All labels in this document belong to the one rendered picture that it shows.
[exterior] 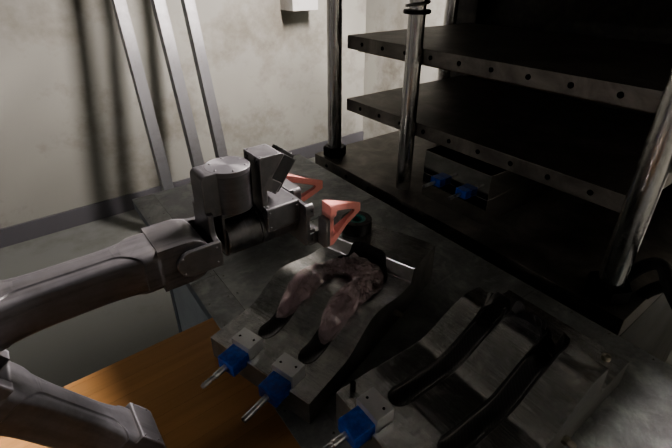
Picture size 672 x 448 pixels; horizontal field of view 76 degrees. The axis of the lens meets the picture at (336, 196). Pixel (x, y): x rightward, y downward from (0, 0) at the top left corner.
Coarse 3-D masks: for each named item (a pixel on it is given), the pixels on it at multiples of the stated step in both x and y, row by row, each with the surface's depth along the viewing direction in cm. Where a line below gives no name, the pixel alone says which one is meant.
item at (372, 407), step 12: (360, 396) 68; (372, 396) 68; (360, 408) 68; (372, 408) 67; (384, 408) 67; (348, 420) 66; (360, 420) 66; (372, 420) 66; (384, 420) 66; (348, 432) 65; (360, 432) 64; (372, 432) 66; (336, 444) 64; (360, 444) 65
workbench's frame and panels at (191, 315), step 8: (136, 208) 150; (176, 288) 159; (184, 288) 147; (176, 296) 164; (184, 296) 151; (192, 296) 139; (176, 304) 170; (184, 304) 155; (192, 304) 143; (200, 304) 108; (176, 312) 174; (184, 312) 160; (192, 312) 147; (200, 312) 136; (208, 312) 103; (184, 320) 165; (192, 320) 151; (200, 320) 140; (184, 328) 170
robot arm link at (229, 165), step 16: (224, 160) 55; (240, 160) 55; (192, 176) 53; (208, 176) 51; (224, 176) 52; (240, 176) 53; (208, 192) 52; (224, 192) 53; (240, 192) 54; (208, 208) 53; (224, 208) 54; (240, 208) 54; (192, 224) 58; (208, 224) 53; (208, 240) 55; (192, 256) 51; (208, 256) 53; (192, 272) 52
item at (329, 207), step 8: (328, 200) 60; (336, 200) 61; (328, 208) 59; (336, 208) 60; (344, 208) 62; (352, 208) 64; (320, 216) 60; (328, 216) 59; (344, 216) 64; (352, 216) 64; (312, 224) 63; (320, 224) 60; (328, 224) 59; (336, 224) 63; (344, 224) 63; (320, 232) 61; (328, 232) 60; (336, 232) 62; (320, 240) 62; (328, 240) 60
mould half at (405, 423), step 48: (480, 288) 89; (432, 336) 83; (528, 336) 77; (576, 336) 87; (384, 384) 74; (480, 384) 74; (576, 384) 69; (384, 432) 66; (432, 432) 66; (528, 432) 67
